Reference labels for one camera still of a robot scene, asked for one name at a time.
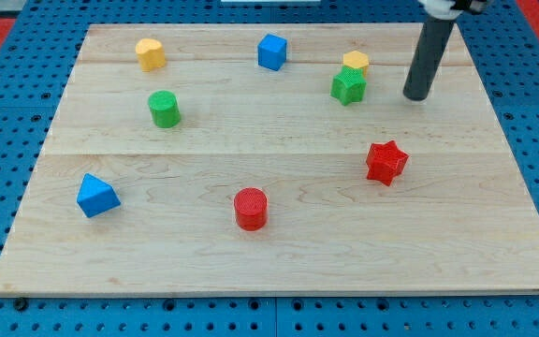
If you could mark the red star block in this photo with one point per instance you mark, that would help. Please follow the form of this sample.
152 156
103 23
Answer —
385 162

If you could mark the yellow heart block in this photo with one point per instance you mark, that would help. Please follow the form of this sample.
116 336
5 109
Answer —
150 54

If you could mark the light wooden board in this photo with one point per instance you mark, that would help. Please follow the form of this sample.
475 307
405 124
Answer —
457 221

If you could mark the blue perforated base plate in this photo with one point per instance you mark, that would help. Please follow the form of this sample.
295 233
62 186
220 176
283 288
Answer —
35 62

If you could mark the blue triangle block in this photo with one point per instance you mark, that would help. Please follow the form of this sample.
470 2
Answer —
96 196

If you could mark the green cylinder block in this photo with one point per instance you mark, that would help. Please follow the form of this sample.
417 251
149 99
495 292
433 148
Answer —
163 106

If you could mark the green star block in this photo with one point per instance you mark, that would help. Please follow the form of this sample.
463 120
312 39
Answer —
348 86

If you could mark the yellow hexagon block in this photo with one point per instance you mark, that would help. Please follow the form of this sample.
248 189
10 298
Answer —
357 60

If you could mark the blue cube block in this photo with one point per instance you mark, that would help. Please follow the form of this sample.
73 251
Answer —
271 52

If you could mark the red cylinder block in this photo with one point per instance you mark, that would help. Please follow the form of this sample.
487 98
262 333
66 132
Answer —
251 209

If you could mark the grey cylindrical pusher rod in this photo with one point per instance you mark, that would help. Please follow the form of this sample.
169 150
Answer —
428 55

